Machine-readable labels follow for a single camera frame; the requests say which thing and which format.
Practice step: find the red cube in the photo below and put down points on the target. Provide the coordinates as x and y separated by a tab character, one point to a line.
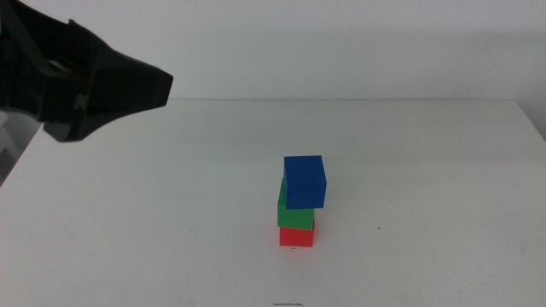
296	238

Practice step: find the blue cube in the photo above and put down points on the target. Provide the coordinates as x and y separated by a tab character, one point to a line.
305	183

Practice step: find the green cube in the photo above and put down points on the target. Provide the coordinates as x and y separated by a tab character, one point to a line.
292	217

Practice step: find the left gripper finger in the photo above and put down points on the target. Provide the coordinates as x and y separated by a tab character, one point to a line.
130	87
59	132

